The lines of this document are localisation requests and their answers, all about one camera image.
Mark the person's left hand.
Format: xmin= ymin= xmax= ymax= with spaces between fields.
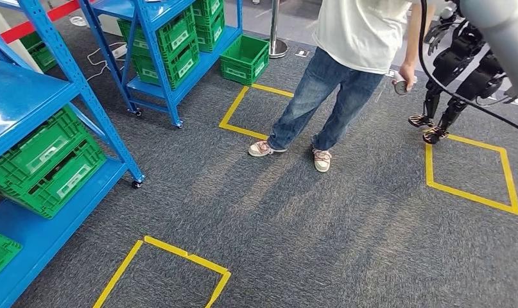
xmin=397 ymin=62 xmax=416 ymax=92

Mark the grey handheld controller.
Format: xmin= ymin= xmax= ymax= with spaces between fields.
xmin=392 ymin=71 xmax=418 ymax=96

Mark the tall blue shelf rack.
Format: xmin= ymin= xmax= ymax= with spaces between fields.
xmin=0 ymin=0 xmax=146 ymax=308
xmin=78 ymin=0 xmax=245 ymax=129

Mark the black humanoid robot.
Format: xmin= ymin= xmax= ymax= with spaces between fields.
xmin=408 ymin=4 xmax=518 ymax=146

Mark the person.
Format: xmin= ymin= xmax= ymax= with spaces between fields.
xmin=248 ymin=0 xmax=437 ymax=173

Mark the yellow floor tape square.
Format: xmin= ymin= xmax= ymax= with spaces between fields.
xmin=218 ymin=83 xmax=295 ymax=141
xmin=424 ymin=133 xmax=518 ymax=216

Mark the open green plastic crate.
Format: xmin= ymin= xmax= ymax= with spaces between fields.
xmin=219 ymin=35 xmax=271 ymax=87

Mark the long red barrier belt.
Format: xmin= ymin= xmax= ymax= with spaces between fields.
xmin=0 ymin=0 xmax=82 ymax=56

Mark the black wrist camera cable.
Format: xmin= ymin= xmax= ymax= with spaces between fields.
xmin=418 ymin=0 xmax=518 ymax=137

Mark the chrome stanchion post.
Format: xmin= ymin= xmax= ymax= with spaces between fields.
xmin=268 ymin=0 xmax=288 ymax=59

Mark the white power cable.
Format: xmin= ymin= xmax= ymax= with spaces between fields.
xmin=86 ymin=41 xmax=128 ymax=82

